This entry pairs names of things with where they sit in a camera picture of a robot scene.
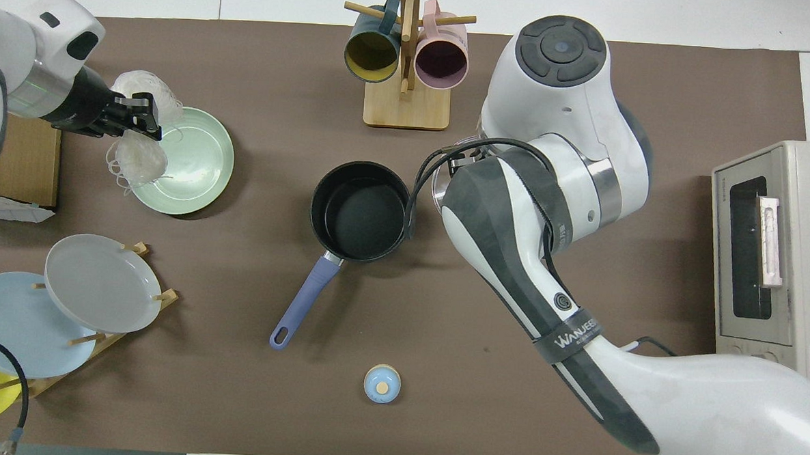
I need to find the pink mug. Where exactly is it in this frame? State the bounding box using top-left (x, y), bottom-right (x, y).
top-left (413, 0), bottom-right (472, 92)

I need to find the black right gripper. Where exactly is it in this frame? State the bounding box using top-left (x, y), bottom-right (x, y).
top-left (448, 148), bottom-right (486, 180)

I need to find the light blue plate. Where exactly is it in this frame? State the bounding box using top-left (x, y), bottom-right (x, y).
top-left (0, 271), bottom-right (101, 381)

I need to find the dark teal mug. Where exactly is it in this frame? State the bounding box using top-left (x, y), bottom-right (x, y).
top-left (343, 0), bottom-right (404, 85)

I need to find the black pot blue handle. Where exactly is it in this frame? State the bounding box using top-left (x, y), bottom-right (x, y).
top-left (269, 157), bottom-right (414, 356)

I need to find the white toaster oven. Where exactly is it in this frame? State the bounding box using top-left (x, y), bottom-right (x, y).
top-left (702, 137), bottom-right (810, 396)

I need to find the light green plate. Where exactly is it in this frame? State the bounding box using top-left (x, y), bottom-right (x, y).
top-left (127, 104), bottom-right (237, 219)

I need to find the grey plate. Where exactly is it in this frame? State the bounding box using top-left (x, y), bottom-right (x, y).
top-left (42, 232), bottom-right (165, 336)

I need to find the wooden mug tree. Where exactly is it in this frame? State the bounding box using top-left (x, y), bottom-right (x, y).
top-left (339, 0), bottom-right (478, 132)

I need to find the crumpled white bag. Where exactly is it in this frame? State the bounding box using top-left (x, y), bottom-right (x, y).
top-left (0, 189), bottom-right (57, 225)

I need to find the wooden plate rack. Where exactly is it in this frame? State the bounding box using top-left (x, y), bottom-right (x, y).
top-left (0, 236), bottom-right (181, 404)

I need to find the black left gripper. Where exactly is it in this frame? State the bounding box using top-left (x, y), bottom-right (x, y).
top-left (43, 65), bottom-right (165, 141)

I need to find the small blue round bell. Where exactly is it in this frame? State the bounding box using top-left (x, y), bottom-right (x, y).
top-left (363, 363), bottom-right (402, 405)

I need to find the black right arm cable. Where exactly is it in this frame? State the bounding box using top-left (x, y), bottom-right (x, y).
top-left (398, 133), bottom-right (686, 356)

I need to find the wooden shelf box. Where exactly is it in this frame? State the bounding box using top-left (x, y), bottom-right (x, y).
top-left (0, 114), bottom-right (64, 210)

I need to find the brown table mat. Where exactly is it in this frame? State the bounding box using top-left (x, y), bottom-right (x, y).
top-left (0, 10), bottom-right (810, 455)

